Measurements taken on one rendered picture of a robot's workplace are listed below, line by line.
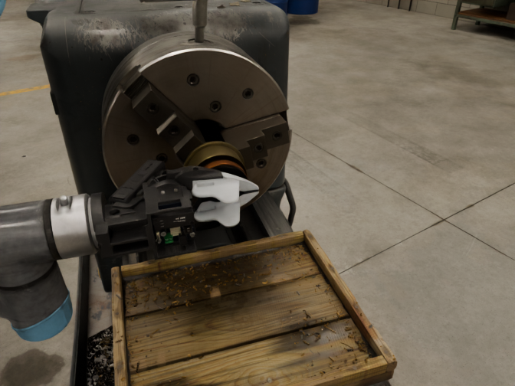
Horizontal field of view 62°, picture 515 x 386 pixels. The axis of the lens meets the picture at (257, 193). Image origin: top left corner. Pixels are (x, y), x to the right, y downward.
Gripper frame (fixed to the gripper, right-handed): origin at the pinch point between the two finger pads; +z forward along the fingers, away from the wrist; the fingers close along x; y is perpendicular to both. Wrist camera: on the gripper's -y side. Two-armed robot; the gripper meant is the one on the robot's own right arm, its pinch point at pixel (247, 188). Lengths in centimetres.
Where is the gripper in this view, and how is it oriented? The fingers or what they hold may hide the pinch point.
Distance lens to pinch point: 59.2
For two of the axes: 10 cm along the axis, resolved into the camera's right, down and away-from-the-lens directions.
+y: 2.8, 5.3, -8.0
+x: -0.1, -8.3, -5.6
